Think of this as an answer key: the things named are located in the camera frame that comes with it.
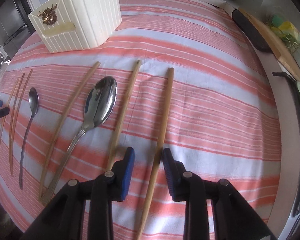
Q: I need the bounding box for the steel refrigerator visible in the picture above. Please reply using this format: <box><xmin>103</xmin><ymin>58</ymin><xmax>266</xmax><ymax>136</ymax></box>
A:
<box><xmin>0</xmin><ymin>0</ymin><xmax>34</xmax><ymax>55</ymax></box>

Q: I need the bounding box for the green sponge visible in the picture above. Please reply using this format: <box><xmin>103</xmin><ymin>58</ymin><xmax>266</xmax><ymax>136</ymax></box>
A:
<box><xmin>271</xmin><ymin>15</ymin><xmax>284</xmax><ymax>27</ymax></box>

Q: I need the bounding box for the white ribbed utensil holder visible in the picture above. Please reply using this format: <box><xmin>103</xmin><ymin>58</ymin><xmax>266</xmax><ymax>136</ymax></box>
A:
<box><xmin>27</xmin><ymin>0</ymin><xmax>122</xmax><ymax>53</ymax></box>

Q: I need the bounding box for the orange white striped cloth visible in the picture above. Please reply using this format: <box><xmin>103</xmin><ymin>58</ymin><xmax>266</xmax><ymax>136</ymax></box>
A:
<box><xmin>0</xmin><ymin>0</ymin><xmax>283</xmax><ymax>240</ymax></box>

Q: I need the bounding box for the small metal spoon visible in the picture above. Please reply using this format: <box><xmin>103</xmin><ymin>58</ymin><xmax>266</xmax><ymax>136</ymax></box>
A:
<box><xmin>19</xmin><ymin>87</ymin><xmax>40</xmax><ymax>189</ymax></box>

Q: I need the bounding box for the thin wooden chopstick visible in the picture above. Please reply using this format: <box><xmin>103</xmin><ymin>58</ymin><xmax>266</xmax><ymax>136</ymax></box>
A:
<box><xmin>0</xmin><ymin>79</ymin><xmax>19</xmax><ymax>168</ymax></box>
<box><xmin>9</xmin><ymin>73</ymin><xmax>25</xmax><ymax>177</ymax></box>
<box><xmin>11</xmin><ymin>69</ymin><xmax>34</xmax><ymax>135</ymax></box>

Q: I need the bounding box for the yellow green bag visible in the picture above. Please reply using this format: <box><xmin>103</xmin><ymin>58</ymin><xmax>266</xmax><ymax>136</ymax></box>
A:
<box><xmin>277</xmin><ymin>21</ymin><xmax>300</xmax><ymax>45</ymax></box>

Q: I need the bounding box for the wooden cutting board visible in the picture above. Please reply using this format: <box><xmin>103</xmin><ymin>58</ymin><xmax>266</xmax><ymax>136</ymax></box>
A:
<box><xmin>237</xmin><ymin>7</ymin><xmax>300</xmax><ymax>95</ymax></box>

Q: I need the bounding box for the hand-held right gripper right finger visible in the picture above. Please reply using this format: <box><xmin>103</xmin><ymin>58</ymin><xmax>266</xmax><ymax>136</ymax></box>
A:
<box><xmin>161</xmin><ymin>147</ymin><xmax>278</xmax><ymax>240</ymax></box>

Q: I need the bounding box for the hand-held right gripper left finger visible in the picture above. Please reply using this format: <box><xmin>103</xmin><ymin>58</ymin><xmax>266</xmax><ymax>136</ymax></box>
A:
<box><xmin>20</xmin><ymin>147</ymin><xmax>135</xmax><ymax>240</ymax></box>

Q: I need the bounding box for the wire rack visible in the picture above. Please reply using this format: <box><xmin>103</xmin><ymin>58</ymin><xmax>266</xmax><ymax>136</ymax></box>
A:
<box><xmin>280</xmin><ymin>30</ymin><xmax>300</xmax><ymax>55</ymax></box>

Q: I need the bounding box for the large metal spoon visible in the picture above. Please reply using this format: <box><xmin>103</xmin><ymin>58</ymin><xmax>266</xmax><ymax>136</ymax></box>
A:
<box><xmin>40</xmin><ymin>76</ymin><xmax>118</xmax><ymax>204</ymax></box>

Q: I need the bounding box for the black oblong pad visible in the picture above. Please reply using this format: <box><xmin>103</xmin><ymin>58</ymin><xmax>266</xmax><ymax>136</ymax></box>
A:
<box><xmin>231</xmin><ymin>8</ymin><xmax>273</xmax><ymax>53</ymax></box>

